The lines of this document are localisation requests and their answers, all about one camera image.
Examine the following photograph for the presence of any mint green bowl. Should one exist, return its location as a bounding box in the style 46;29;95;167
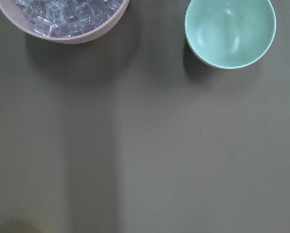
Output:
184;0;276;69

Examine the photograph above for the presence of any pink ice bowl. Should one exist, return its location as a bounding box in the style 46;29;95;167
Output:
0;0;129;44

